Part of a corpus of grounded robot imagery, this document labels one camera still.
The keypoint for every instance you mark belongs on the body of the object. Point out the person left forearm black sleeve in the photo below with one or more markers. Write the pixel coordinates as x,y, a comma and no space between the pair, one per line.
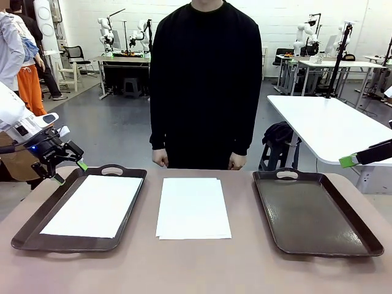
246,128

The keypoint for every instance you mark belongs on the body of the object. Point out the brown plastic tray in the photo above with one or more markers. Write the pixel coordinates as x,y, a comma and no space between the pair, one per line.
306,214
76,244

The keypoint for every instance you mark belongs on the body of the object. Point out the background robot desk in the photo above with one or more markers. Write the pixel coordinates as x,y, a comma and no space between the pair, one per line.
128,59

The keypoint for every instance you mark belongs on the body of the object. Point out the black mesh chair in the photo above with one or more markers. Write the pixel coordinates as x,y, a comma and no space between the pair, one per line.
75,53

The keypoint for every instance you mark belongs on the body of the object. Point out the black step stool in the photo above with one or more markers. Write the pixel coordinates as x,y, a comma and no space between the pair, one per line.
266,156

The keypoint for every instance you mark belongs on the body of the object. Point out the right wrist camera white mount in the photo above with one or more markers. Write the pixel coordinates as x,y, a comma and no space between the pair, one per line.
389,92

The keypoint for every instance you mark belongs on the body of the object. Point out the white backed monitor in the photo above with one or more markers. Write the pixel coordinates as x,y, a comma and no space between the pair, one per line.
330,44

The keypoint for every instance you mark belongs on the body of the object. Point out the person right hand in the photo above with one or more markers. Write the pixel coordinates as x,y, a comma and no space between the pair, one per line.
160,157

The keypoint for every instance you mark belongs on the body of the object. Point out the person left hand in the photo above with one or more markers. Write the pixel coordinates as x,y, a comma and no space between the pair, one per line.
238,161

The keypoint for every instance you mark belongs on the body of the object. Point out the figure in pale shirt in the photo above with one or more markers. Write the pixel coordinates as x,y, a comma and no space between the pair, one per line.
10,52

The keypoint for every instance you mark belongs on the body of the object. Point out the person in black sweater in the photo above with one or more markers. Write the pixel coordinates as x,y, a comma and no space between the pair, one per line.
205,92

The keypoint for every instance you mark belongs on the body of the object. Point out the black bag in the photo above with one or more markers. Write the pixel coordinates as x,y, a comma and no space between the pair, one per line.
278,131

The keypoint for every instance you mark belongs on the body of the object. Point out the black office chair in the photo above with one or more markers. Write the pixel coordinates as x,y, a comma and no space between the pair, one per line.
283,53

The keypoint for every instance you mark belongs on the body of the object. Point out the large white table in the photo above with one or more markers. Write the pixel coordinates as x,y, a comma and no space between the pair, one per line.
321,128

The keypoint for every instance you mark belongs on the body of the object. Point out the white patterned bag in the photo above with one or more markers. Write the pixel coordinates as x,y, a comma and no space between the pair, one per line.
317,58

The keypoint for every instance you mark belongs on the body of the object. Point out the thin black lamp stand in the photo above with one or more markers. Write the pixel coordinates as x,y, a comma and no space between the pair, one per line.
125,36

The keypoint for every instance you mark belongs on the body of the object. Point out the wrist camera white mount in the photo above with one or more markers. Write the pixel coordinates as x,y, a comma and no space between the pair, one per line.
65,131
389,92

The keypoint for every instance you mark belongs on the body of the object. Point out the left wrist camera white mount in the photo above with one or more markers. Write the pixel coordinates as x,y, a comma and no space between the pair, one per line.
65,131

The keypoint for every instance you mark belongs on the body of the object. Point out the small white background table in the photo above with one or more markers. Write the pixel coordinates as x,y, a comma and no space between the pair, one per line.
286,56

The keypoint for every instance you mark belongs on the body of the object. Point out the tan brown apron cloth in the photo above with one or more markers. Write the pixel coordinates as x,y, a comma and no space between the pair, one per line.
15,168

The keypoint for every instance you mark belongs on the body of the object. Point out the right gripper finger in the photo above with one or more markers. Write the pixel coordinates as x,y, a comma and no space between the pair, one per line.
373,154
382,144

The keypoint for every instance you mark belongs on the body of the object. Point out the white wooden chair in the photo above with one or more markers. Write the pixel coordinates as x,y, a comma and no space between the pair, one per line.
70,80

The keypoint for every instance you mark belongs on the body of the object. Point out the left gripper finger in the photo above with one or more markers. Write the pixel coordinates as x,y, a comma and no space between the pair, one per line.
76,154
50,174

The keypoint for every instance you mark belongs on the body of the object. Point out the long white background table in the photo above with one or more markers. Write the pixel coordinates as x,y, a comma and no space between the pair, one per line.
337,63

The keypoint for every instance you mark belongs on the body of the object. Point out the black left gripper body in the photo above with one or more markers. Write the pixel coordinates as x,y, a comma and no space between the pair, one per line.
49,148

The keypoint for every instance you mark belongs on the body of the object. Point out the person right forearm black sleeve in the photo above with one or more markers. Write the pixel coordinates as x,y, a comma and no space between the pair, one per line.
159,122

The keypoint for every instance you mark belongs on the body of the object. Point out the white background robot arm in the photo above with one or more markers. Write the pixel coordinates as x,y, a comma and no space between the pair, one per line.
105,36
340,39
143,30
301,33

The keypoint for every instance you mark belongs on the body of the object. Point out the black camera boom stand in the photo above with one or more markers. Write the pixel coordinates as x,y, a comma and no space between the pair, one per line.
317,21

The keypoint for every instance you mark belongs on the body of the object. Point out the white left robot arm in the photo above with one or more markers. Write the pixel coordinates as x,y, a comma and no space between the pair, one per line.
12,107

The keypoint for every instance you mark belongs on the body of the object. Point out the black tripod pole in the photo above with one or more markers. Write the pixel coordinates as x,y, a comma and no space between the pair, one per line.
338,61

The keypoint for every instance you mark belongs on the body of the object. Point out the small dark stool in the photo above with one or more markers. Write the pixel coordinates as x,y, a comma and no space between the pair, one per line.
131,87

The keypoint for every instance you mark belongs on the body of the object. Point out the tall white tower unit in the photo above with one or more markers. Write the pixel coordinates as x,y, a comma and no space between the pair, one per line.
46,30

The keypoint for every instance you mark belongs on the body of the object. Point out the man in black jacket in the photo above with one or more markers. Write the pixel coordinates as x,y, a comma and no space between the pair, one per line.
50,82

